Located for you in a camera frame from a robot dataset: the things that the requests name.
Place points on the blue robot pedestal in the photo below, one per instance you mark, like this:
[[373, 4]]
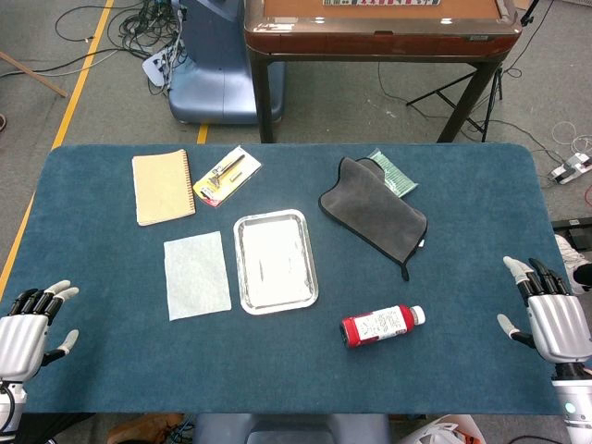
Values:
[[213, 69]]

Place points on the white plastic bag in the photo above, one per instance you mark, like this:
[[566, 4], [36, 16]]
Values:
[[439, 432]]

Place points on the row of face-up mahjong tiles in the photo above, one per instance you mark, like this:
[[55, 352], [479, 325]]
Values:
[[379, 2]]

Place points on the blue felt table cover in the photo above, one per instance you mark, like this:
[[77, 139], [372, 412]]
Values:
[[115, 361]]

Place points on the black metal frame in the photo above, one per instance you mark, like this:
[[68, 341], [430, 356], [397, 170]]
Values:
[[575, 231]]

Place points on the black tripod stand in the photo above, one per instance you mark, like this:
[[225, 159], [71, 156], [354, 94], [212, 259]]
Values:
[[492, 99]]

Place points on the white paper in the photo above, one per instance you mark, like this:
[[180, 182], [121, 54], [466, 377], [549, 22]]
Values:
[[196, 277]]

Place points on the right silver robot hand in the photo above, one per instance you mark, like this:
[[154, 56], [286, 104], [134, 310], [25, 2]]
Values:
[[559, 328]]

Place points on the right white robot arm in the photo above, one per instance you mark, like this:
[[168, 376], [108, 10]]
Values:
[[575, 402]]

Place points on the red juice bottle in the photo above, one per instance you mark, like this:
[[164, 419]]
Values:
[[370, 328]]

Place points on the kraft spiral notebook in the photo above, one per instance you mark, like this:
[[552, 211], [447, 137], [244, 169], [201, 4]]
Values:
[[162, 187]]

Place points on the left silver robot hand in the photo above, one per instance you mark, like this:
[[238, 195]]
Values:
[[23, 342]]

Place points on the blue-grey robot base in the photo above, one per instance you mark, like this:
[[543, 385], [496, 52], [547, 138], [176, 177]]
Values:
[[291, 430]]

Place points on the white plug board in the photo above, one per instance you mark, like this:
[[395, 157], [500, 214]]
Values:
[[155, 67]]

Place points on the brown leather shoe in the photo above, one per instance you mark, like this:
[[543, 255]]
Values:
[[143, 427]]

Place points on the white power strip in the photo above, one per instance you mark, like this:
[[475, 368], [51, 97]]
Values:
[[571, 167]]

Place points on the grey microfiber cloth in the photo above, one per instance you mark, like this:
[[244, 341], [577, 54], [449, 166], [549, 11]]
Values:
[[370, 208]]

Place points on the silver metal tray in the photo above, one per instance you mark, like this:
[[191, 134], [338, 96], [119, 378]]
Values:
[[277, 263]]

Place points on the wooden pole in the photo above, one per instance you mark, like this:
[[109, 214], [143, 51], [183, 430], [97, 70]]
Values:
[[37, 76]]

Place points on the brown mahjong table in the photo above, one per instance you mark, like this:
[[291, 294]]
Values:
[[384, 41]]

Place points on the razor in yellow blister pack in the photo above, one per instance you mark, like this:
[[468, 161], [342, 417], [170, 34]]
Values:
[[226, 178]]

